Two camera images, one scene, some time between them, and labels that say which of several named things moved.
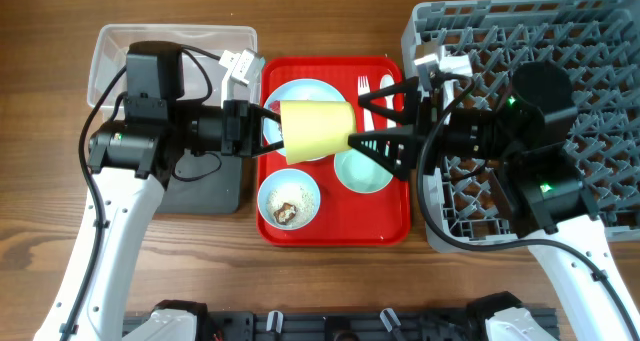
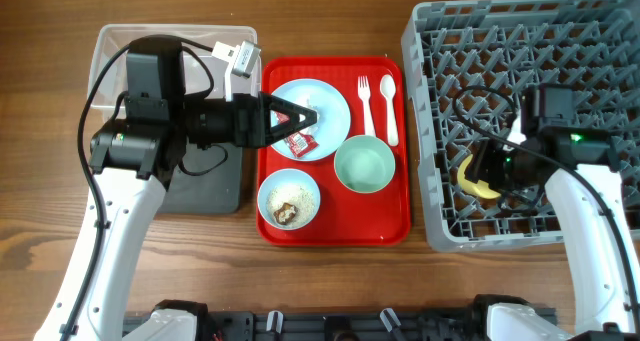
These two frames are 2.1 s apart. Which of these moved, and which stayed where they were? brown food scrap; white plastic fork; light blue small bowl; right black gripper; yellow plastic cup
Moved: right black gripper; yellow plastic cup
Stayed: white plastic fork; light blue small bowl; brown food scrap
